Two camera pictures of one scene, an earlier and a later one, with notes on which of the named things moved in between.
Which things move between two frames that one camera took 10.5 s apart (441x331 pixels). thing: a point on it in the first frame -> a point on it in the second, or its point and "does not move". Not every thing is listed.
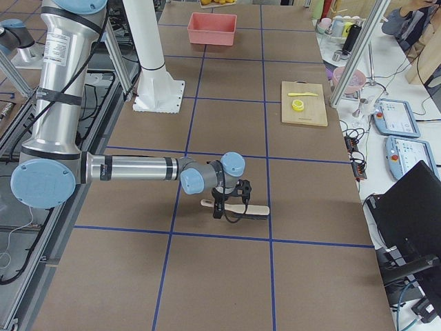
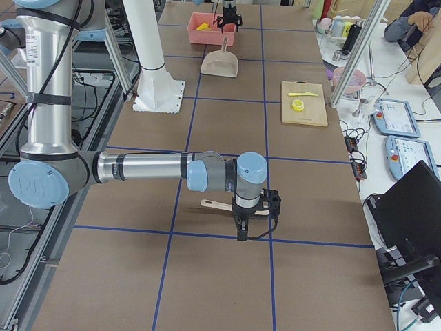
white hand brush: (246, 209) does not move
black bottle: (353, 33) does not move
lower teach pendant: (402, 154) does not move
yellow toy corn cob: (208, 2) -> (204, 26)
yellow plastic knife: (302, 94) does not move
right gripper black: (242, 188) -> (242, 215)
